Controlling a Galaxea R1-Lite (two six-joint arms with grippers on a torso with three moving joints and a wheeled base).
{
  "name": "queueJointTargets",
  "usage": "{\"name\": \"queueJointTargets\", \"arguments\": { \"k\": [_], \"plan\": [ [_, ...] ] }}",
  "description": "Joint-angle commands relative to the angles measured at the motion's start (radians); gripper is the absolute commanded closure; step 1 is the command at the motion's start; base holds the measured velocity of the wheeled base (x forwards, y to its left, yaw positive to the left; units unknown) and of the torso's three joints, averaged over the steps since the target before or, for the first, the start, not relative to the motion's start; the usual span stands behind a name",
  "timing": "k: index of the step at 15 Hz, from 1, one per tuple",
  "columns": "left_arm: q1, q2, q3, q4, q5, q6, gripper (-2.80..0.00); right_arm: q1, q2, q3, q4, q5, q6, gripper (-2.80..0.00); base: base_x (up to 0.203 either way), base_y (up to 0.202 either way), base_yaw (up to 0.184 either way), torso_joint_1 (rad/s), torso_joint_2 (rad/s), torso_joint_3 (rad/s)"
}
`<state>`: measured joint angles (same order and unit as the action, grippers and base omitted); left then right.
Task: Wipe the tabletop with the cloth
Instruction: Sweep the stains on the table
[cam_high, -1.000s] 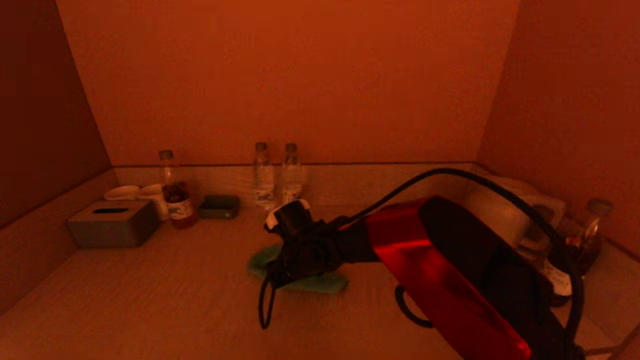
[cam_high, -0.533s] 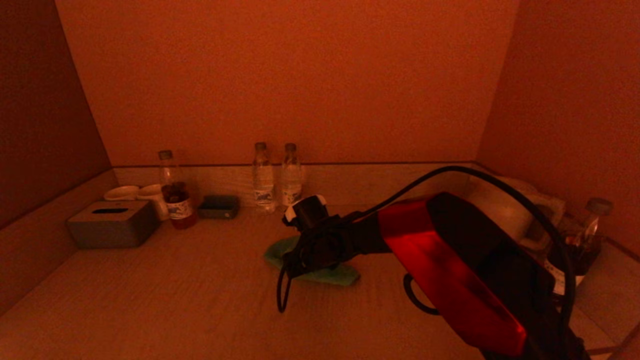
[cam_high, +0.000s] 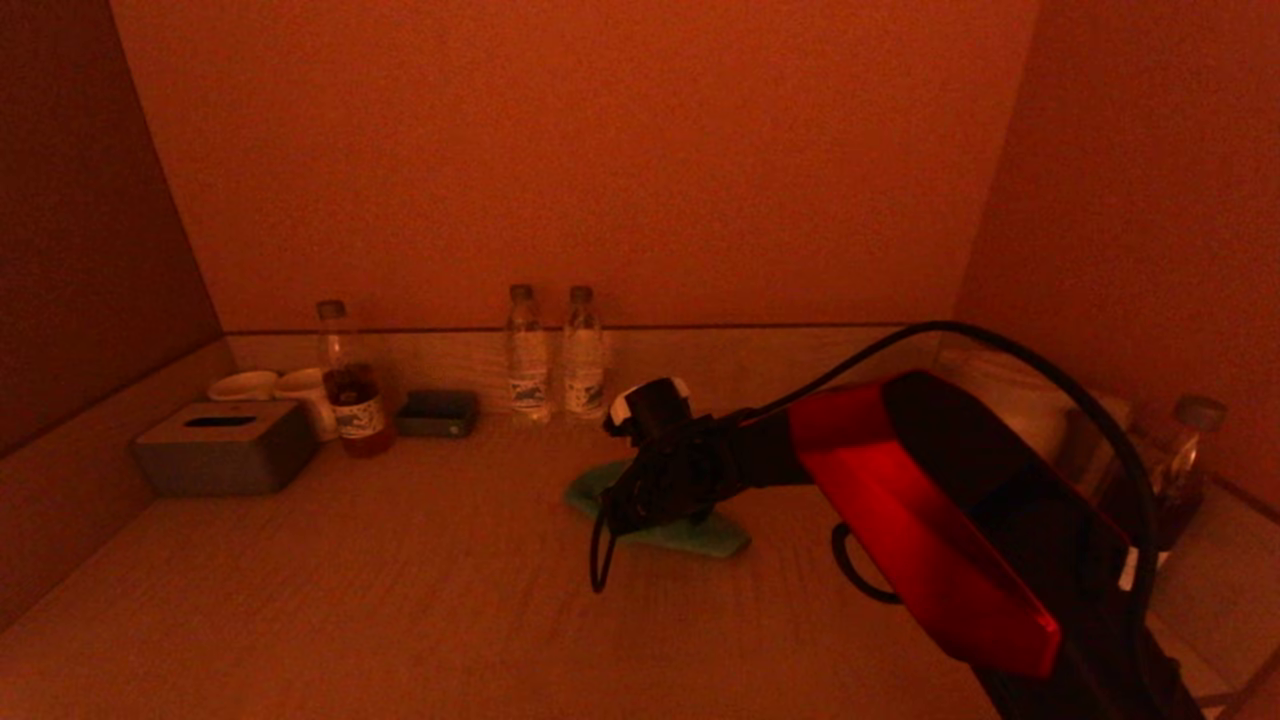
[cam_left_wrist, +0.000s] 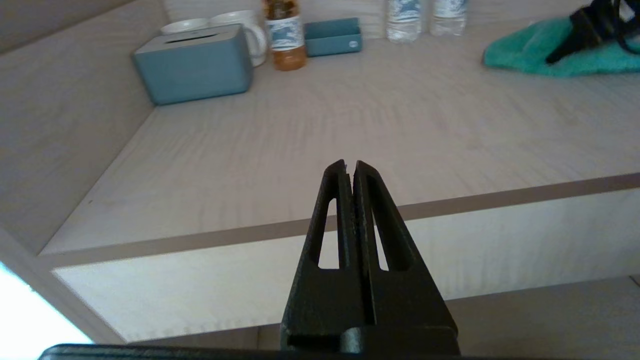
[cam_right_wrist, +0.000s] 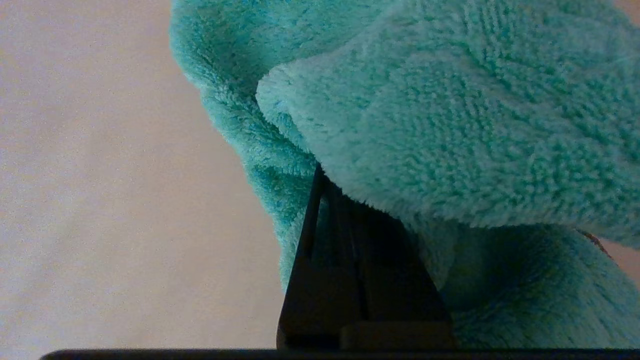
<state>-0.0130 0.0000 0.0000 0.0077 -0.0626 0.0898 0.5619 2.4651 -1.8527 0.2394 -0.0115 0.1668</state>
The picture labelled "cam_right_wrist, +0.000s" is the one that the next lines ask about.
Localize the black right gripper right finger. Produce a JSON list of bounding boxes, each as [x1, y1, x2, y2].
[[351, 199, 456, 350]]

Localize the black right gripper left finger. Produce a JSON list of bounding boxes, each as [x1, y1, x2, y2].
[[276, 165, 363, 350]]

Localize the teal microfibre cloth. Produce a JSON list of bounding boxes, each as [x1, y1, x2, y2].
[[169, 0, 640, 350]]

